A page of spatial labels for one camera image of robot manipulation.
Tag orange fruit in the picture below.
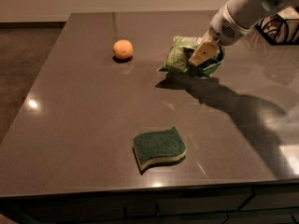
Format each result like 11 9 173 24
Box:
112 39 134 60

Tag black wire basket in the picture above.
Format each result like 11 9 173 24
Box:
255 7 299 45

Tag green and yellow sponge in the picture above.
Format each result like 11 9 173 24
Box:
133 127 187 172

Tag green jalapeno chip bag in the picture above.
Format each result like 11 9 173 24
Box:
158 36 224 77

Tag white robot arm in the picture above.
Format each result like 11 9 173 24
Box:
189 0 299 66

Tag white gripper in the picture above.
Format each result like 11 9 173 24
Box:
189 7 251 66

